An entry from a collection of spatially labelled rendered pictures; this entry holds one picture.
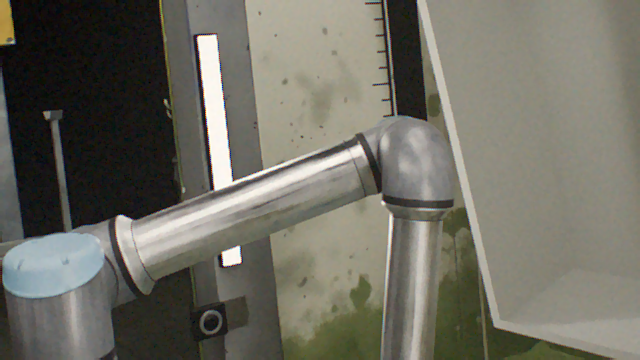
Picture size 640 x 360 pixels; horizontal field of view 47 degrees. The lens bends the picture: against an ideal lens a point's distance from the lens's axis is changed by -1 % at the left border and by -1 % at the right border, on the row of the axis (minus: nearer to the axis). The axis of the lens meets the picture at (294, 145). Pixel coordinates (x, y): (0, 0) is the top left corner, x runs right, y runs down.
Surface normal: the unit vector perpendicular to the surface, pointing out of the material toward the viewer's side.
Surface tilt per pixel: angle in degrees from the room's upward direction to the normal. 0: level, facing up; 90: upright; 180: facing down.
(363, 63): 90
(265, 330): 90
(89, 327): 90
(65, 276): 85
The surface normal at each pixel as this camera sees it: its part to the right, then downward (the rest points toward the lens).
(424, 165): 0.04, -0.45
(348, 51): 0.53, 0.01
